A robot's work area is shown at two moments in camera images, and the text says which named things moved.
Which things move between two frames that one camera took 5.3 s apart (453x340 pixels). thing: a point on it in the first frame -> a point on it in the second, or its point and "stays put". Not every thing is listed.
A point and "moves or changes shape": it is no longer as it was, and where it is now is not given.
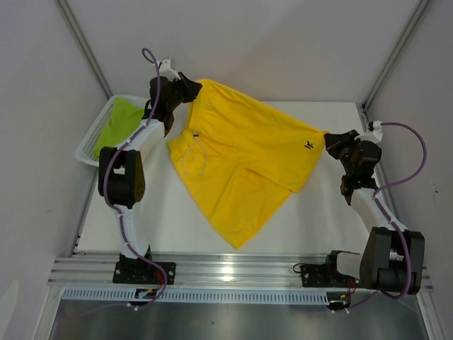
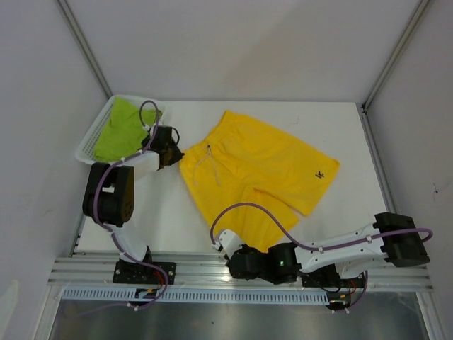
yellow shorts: [243, 163] moves or changes shape
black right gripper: [333, 142] -> [245, 248]
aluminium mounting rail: [206, 269] stays put
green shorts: [124, 117] stays put
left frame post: [71, 19] stays put
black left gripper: [191, 88] -> [177, 156]
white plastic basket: [85, 152] stays put
